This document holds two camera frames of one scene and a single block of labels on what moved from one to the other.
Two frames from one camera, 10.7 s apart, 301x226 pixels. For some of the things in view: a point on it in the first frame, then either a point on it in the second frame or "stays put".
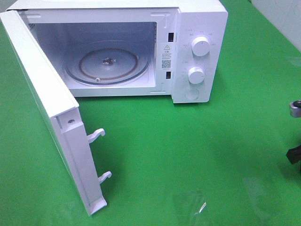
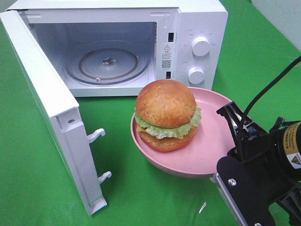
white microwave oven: [64, 111] stays put
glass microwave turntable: [106, 63] stays put
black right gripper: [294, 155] to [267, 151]
